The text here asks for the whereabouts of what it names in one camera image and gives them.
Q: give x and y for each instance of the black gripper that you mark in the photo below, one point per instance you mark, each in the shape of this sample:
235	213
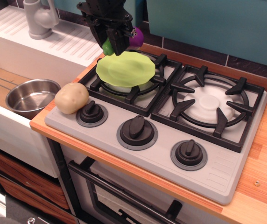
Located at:
110	16

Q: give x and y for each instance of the purple toy eggplant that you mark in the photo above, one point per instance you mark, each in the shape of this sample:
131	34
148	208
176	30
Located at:
135	42

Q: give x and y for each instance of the beige toy potato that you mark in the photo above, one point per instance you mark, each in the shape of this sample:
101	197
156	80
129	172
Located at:
71	98

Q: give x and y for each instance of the lime green plate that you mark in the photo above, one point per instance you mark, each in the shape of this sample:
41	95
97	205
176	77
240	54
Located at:
126	70

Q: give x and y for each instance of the small steel pot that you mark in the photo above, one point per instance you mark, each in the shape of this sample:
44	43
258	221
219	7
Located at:
29	98

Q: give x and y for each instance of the teal cabinet left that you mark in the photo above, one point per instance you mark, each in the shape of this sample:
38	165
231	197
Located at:
68	11

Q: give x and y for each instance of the teal cabinet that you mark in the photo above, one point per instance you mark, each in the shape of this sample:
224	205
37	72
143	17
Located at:
68	11
233	27

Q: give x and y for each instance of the grey toy faucet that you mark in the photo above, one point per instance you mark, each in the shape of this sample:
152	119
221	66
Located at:
40	20

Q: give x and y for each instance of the black left burner grate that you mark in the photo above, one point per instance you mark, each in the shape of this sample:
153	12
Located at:
139	99

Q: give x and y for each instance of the black burner grate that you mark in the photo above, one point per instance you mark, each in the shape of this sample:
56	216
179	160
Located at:
139	99
228	134

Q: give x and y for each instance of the black left stove knob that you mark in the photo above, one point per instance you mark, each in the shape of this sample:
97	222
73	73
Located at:
92	115

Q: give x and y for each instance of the white right burner disc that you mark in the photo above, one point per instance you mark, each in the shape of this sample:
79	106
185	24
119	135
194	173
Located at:
207	100

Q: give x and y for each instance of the grey toy stove top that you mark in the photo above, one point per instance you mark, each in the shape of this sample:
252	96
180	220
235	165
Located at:
217	180

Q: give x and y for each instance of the teal cabinet right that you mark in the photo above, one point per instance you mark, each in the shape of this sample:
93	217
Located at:
233	27

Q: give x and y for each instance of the black right stove knob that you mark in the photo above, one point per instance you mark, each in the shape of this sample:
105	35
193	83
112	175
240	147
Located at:
189	155

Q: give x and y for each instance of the black right burner grate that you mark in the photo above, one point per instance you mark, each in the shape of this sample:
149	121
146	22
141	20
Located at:
228	134

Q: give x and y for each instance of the toy oven door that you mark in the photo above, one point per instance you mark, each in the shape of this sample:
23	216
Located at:
117	198

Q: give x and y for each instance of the wooden drawer front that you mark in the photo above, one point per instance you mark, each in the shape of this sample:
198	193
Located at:
34	188

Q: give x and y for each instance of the black oven door handle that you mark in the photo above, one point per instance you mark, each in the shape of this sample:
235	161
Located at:
169	217

